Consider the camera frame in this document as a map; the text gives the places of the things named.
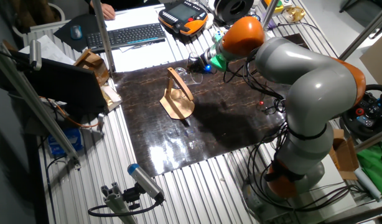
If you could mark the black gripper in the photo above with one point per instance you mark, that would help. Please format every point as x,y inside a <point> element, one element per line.
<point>205,66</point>

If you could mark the wooden cup rack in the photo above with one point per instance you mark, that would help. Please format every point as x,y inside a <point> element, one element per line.
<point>178,107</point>

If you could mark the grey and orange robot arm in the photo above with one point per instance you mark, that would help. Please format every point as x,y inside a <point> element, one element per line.
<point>318,87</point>

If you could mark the person's bare hand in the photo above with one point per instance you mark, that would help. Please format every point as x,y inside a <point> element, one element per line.
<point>109,12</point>

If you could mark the colourful puzzle cube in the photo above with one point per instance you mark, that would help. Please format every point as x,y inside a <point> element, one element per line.
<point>217,34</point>

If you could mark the white rounded object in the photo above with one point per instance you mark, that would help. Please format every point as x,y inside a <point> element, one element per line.
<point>209,21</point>

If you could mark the white desk pad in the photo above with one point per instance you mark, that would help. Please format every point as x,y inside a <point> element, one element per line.
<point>141,59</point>

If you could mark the orange and black teach pendant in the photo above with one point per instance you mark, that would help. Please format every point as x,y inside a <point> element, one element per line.
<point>181,12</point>

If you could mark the black filament spool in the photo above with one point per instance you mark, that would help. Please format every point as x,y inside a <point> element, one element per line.
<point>228,9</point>

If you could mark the black computer keyboard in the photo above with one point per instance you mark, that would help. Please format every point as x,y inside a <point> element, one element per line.
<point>132,34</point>

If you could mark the dark marble pattern mat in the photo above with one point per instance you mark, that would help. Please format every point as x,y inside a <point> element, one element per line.
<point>178,140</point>

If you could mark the small round blue disc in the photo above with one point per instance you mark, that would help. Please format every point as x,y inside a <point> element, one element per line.
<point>255,17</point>

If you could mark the person in black top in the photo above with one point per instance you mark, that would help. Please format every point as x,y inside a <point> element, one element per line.
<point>135,3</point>

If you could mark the white and gold packet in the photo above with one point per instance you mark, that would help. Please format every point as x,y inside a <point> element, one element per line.
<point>111,98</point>

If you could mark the small brown box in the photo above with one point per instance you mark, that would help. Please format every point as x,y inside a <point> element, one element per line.
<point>91,63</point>

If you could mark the gold glass ornament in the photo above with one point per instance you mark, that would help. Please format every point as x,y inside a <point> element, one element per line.
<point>293,14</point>

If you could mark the grey computer mouse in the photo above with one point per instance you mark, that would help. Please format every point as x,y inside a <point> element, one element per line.
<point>76,32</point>

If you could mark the black monitor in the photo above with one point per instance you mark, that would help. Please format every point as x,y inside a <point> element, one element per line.
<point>63,84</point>

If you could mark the black mouse pad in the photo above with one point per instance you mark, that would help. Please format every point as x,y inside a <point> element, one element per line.
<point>62,35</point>

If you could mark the white paper sheet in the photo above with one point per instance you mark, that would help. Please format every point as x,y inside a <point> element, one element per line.
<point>51,49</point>

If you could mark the blue box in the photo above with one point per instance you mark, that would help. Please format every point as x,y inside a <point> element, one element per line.
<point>66,141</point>

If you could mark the short aluminium profile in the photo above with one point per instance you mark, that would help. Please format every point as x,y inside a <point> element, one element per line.
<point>116,202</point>

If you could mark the open cardboard box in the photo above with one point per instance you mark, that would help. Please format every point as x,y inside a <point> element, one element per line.
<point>345,155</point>

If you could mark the brown cardboard sheet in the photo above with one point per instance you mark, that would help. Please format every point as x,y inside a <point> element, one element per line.
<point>377,59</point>

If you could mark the black racing steering wheel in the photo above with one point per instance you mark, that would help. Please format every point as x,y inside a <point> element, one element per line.
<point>371,116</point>

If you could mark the white board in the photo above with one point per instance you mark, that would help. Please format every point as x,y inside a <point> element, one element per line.
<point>334,186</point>

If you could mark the green cloth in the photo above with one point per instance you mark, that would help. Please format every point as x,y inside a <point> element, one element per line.
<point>374,168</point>

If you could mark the white roll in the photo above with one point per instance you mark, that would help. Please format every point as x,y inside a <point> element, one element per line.
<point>368,185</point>

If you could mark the aluminium frame pole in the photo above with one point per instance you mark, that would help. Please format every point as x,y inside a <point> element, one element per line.
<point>374,140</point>
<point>32,102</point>
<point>103,37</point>
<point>271,12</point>
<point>365,34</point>

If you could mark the small metal bracket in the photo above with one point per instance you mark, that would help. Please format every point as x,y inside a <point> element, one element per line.
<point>101,119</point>

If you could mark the grey camera with blue end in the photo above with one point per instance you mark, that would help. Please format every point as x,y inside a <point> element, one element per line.
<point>144,180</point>

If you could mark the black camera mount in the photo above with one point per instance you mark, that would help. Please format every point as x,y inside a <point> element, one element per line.
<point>132,196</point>

